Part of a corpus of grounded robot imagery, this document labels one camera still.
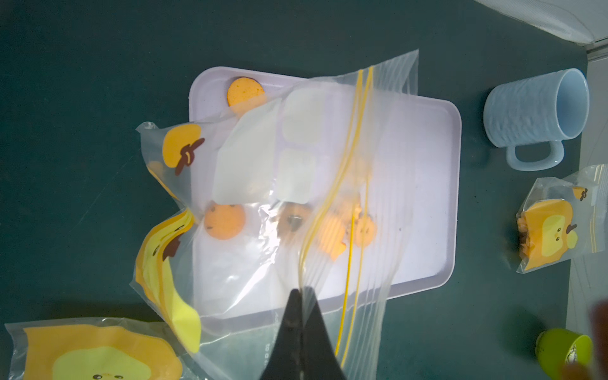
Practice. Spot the round orange spotted cookie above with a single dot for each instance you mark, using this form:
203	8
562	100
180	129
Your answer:
224	222

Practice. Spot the green bowl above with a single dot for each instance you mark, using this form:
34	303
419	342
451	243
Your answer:
556	348

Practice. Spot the clear resealable bag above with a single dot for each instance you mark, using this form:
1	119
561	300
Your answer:
562	219

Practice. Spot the light blue ceramic mug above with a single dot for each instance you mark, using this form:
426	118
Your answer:
549	108

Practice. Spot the brown heart cookie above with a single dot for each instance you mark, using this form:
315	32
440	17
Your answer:
291	218

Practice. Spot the resealable bag with duck print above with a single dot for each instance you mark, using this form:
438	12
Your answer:
98	348

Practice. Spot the lilac plastic tray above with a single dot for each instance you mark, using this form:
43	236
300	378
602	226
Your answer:
429	253

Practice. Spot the round scalloped cookie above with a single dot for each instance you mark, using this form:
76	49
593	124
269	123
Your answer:
364	232

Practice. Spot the resealable bag table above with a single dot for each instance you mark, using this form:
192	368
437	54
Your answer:
315	142

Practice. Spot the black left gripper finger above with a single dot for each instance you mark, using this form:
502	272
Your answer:
302	348

